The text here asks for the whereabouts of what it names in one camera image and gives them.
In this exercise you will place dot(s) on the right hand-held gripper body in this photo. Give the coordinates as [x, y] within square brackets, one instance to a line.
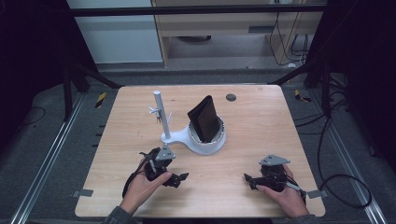
[274, 177]

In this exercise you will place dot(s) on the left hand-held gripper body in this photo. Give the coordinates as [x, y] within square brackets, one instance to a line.
[158, 165]

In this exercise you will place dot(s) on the white bowl with silver rim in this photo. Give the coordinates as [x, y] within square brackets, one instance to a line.
[191, 134]

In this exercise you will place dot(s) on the white key stand with hooks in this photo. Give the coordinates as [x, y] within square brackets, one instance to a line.
[165, 121]

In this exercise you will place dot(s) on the bunch of metal keys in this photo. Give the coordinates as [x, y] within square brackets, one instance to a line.
[158, 116]

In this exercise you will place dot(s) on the black wallet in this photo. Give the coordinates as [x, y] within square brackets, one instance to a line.
[205, 119]

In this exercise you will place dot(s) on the person's right hand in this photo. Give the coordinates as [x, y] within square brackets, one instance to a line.
[285, 199]

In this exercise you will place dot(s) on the person's left hand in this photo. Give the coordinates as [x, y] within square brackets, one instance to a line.
[141, 189]

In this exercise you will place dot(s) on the grey tape strip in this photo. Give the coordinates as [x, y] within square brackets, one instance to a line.
[318, 194]
[83, 193]

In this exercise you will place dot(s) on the grey table grommet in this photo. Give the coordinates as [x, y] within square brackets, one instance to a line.
[231, 97]

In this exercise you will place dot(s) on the yellow black striped tape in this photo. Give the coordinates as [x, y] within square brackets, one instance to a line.
[100, 99]
[302, 97]

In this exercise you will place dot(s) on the black metal stand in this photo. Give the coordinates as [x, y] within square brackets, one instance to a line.
[326, 90]
[67, 90]

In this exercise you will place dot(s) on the white cabinet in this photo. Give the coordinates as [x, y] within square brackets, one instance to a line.
[118, 37]

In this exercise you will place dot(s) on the light wooden desk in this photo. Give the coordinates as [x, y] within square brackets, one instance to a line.
[218, 26]

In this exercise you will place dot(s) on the aluminium floor rail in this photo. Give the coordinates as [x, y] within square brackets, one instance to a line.
[348, 158]
[46, 158]

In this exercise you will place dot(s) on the black frame crossbar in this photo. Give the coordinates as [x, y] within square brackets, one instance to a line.
[193, 10]

